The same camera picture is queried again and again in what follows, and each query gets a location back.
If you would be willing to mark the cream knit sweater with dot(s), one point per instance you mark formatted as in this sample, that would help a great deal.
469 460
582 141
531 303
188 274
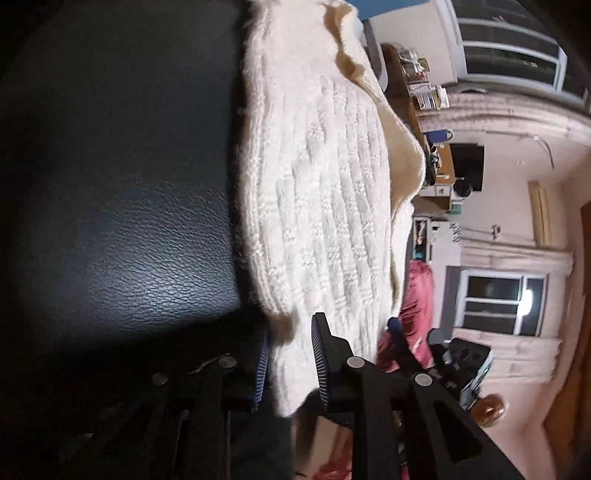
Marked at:
314 207

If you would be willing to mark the black television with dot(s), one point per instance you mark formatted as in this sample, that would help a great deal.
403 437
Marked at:
467 166

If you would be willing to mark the small sliding window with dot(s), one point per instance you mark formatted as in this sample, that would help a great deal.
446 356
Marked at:
498 304

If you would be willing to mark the blue handbag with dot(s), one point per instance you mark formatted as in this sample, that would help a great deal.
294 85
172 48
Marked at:
438 137

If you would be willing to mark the low grey cabinet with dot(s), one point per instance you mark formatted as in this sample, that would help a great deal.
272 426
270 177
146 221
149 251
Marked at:
422 237

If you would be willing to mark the large barred window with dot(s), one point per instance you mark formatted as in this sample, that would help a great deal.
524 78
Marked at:
508 46

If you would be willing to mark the air conditioner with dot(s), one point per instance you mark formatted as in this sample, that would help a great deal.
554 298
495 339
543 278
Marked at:
539 212

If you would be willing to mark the small round fan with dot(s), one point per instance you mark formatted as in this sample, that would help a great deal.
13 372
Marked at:
463 188

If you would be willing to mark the floral curtain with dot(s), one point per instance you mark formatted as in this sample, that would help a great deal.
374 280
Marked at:
508 254
508 360
508 115

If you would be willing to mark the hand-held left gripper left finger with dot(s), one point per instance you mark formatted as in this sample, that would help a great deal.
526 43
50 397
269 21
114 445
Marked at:
261 369

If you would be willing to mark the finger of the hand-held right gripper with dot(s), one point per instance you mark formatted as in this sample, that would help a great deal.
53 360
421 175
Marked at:
401 341

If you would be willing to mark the wooden desk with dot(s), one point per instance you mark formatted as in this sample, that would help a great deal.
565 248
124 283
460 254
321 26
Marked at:
401 92

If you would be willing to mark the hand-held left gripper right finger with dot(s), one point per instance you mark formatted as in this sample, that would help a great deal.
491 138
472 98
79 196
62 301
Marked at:
321 355

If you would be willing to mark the person's right hand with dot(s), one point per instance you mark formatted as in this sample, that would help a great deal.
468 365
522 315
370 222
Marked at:
490 410

